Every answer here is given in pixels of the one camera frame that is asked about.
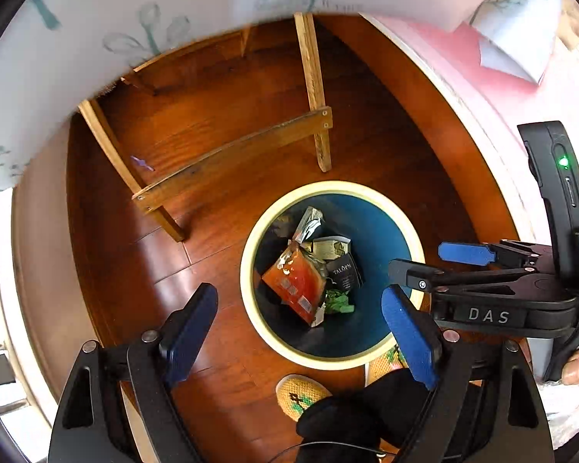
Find round blue trash bin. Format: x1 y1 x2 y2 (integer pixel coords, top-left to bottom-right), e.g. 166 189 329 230
240 181 426 371

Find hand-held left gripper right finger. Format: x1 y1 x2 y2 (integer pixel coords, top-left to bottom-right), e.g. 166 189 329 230
380 284 559 463

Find yellow knitted slipper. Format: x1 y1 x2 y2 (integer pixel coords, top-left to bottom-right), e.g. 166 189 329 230
275 373 334 422
367 345 408 387

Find orange snack bag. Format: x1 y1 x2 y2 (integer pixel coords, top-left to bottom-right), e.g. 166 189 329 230
262 243 329 326

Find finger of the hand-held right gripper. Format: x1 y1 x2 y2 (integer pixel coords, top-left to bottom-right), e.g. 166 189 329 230
438 240 554 271
388 259 542 296

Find black packet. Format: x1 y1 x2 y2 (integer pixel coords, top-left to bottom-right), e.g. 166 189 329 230
325 258 362 295

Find white cloth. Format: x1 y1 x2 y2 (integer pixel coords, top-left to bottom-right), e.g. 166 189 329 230
540 381 579 437

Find bed with pink sheet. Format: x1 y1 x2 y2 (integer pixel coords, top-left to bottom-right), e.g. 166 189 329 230
362 12 579 252

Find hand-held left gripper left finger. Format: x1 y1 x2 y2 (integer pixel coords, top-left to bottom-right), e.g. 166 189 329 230
47 283 219 463

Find green paper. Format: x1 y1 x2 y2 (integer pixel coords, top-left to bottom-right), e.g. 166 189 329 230
324 289 357 314

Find person's black pants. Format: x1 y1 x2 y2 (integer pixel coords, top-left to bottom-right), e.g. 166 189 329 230
296 369 483 463

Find black and silver wrapper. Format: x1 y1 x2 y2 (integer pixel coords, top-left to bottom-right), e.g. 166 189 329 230
292 206 324 244

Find barred window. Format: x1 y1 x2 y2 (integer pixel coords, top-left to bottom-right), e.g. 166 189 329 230
0 198 34 425

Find table with tree-print cloth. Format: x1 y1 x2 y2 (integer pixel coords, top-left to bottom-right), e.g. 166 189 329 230
0 0 565 213

